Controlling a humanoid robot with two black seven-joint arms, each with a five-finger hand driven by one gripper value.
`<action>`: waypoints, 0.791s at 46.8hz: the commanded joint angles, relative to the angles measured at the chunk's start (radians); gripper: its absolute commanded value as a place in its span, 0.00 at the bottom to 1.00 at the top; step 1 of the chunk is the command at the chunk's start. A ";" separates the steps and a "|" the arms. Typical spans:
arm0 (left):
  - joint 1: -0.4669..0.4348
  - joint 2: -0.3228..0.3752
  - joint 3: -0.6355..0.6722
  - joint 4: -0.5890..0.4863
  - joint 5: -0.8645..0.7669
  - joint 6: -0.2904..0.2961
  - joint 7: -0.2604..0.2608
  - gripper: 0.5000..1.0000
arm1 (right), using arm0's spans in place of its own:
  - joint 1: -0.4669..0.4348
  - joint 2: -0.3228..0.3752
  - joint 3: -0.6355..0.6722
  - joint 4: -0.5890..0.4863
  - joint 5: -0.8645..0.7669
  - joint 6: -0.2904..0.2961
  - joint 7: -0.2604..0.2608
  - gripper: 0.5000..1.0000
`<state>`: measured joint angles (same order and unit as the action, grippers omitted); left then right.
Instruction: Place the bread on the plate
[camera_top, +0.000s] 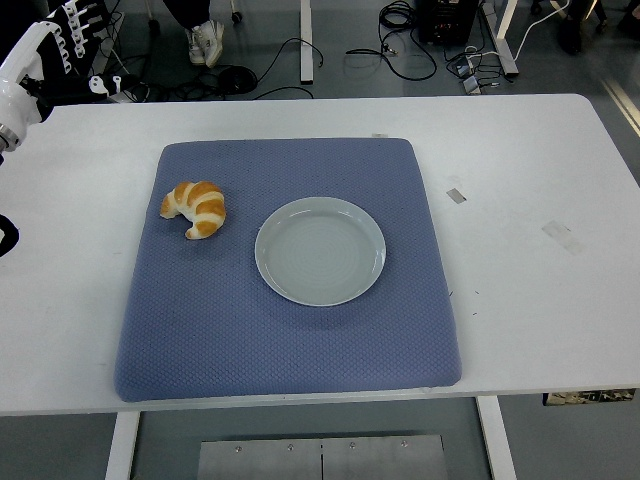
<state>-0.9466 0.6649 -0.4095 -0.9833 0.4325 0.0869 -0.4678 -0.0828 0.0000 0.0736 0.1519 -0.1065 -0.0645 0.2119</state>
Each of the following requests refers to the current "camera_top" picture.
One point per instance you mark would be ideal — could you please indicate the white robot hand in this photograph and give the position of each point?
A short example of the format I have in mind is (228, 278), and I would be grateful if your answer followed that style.
(20, 95)

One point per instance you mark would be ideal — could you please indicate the croissant bread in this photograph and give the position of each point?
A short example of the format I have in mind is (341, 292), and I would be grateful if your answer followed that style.
(200, 210)

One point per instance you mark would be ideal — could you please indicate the grey round plate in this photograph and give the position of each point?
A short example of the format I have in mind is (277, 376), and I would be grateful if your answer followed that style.
(320, 255)

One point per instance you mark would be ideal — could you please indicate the grey metal plate with screws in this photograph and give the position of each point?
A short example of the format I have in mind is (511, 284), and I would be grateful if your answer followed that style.
(320, 460)

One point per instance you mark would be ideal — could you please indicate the person's leg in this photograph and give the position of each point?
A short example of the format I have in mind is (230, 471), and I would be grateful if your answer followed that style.
(192, 12)

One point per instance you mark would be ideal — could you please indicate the white straight table leg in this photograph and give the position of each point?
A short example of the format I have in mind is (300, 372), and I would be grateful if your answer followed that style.
(306, 45)

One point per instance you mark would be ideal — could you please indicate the blue quilted mat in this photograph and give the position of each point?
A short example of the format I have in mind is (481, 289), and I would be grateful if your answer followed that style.
(280, 350)

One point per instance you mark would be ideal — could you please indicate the white table support leg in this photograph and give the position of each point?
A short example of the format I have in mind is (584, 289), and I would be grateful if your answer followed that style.
(497, 440)
(121, 445)

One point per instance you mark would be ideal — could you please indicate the black equipment box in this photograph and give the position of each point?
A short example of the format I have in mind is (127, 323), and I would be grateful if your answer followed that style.
(445, 22)

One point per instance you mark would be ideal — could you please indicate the small grey tape piece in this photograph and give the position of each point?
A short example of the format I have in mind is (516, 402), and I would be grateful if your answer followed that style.
(456, 196)

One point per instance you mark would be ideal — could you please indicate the white angled table leg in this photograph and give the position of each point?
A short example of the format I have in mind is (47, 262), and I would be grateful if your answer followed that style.
(502, 45)

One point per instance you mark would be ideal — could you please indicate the large clear tape piece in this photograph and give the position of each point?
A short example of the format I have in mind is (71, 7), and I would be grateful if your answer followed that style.
(562, 237)

